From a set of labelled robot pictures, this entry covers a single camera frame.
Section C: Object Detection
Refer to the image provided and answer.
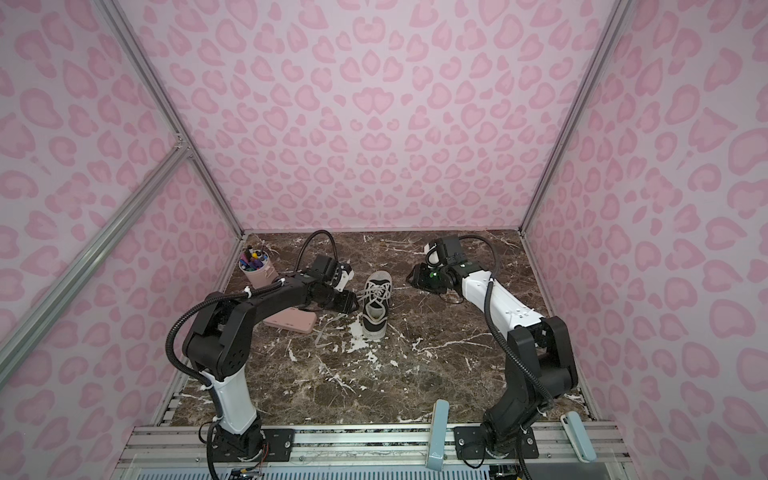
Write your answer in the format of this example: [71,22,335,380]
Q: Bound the pink rectangular case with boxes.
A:
[263,308,318,334]

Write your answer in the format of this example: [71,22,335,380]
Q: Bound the diagonal aluminium frame bar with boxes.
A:
[1,141,189,385]

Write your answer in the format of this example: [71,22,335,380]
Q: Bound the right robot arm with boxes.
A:
[406,262,578,453]

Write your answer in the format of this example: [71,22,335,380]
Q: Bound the light blue clamp centre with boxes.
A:
[425,399,450,472]

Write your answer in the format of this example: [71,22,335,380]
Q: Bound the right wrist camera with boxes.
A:
[424,235,467,268]

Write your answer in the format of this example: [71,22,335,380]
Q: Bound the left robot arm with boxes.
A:
[182,273,359,457]

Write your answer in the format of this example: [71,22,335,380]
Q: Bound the white shoelace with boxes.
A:
[314,280,394,346]

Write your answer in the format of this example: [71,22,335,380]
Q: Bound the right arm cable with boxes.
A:
[458,233,553,403]

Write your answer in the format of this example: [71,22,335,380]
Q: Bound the pens in cup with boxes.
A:
[238,246,270,272]

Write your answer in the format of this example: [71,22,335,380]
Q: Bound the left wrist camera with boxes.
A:
[306,255,354,291]

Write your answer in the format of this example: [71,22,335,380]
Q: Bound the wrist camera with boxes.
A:
[424,235,467,268]
[306,255,354,291]

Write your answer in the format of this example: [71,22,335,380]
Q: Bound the black white sneaker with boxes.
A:
[359,269,395,343]

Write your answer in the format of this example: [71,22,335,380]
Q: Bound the light blue clamp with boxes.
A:
[425,399,450,472]
[560,411,598,463]

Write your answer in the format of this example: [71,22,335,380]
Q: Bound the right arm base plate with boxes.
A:
[452,424,540,461]

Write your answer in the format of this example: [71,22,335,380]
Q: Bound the light blue clamp right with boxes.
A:
[560,411,598,463]

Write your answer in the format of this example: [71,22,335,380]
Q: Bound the pink pen cup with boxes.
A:
[242,260,278,288]

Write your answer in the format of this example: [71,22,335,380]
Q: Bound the aluminium rail base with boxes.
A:
[112,421,638,479]

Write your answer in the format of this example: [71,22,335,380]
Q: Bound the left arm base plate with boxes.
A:
[206,427,296,463]

